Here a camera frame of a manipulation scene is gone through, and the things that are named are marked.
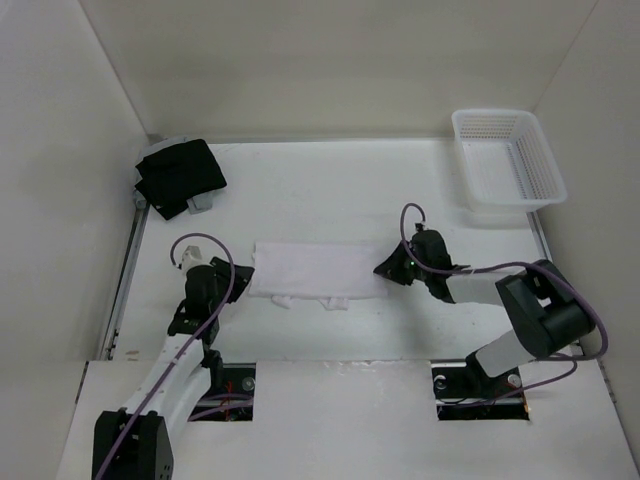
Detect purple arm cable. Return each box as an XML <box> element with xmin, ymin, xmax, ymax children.
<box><xmin>400</xmin><ymin>202</ymin><xmax>611</xmax><ymax>407</ymax></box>
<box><xmin>93</xmin><ymin>232</ymin><xmax>254</xmax><ymax>480</ymax></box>

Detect white tank top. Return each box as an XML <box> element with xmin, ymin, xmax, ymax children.
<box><xmin>249</xmin><ymin>242</ymin><xmax>388</xmax><ymax>310</ymax></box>

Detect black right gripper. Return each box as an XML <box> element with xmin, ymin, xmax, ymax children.
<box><xmin>374</xmin><ymin>240</ymin><xmax>431</xmax><ymax>286</ymax></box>

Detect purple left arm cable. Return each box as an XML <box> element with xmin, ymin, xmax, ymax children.
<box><xmin>93</xmin><ymin>232</ymin><xmax>254</xmax><ymax>480</ymax></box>

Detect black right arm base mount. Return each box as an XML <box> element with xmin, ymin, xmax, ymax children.
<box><xmin>431</xmin><ymin>361</ymin><xmax>529</xmax><ymax>421</ymax></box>

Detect folded black tank top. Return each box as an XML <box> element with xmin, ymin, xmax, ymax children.
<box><xmin>133</xmin><ymin>139</ymin><xmax>229</xmax><ymax>221</ymax></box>

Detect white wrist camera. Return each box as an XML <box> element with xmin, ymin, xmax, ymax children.
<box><xmin>414</xmin><ymin>222</ymin><xmax>429</xmax><ymax>233</ymax></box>
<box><xmin>179</xmin><ymin>245</ymin><xmax>205</xmax><ymax>275</ymax></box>

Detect aluminium left table rail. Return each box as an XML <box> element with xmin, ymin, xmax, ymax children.
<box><xmin>95</xmin><ymin>186</ymin><xmax>149</xmax><ymax>360</ymax></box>

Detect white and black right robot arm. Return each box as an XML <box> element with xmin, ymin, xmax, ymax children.
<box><xmin>373</xmin><ymin>229</ymin><xmax>596</xmax><ymax>396</ymax></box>

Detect aluminium table rail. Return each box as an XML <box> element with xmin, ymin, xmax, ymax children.
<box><xmin>528</xmin><ymin>212</ymin><xmax>585</xmax><ymax>356</ymax></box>
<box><xmin>95</xmin><ymin>186</ymin><xmax>149</xmax><ymax>360</ymax></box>

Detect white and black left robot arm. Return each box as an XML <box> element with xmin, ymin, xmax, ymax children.
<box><xmin>91</xmin><ymin>247</ymin><xmax>254</xmax><ymax>479</ymax></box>

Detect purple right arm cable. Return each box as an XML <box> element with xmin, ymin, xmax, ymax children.
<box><xmin>400</xmin><ymin>202</ymin><xmax>611</xmax><ymax>407</ymax></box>

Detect aluminium right table rail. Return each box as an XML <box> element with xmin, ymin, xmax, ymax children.
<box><xmin>528</xmin><ymin>212</ymin><xmax>585</xmax><ymax>356</ymax></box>

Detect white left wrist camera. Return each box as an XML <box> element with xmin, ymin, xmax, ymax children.
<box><xmin>179</xmin><ymin>245</ymin><xmax>205</xmax><ymax>275</ymax></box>

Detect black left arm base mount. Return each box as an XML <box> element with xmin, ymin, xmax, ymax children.
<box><xmin>189</xmin><ymin>351</ymin><xmax>257</xmax><ymax>422</ymax></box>

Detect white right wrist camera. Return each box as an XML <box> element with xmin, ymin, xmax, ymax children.
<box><xmin>414</xmin><ymin>222</ymin><xmax>429</xmax><ymax>233</ymax></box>

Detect white plastic basket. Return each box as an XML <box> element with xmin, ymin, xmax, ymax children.
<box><xmin>451</xmin><ymin>109</ymin><xmax>567</xmax><ymax>214</ymax></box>

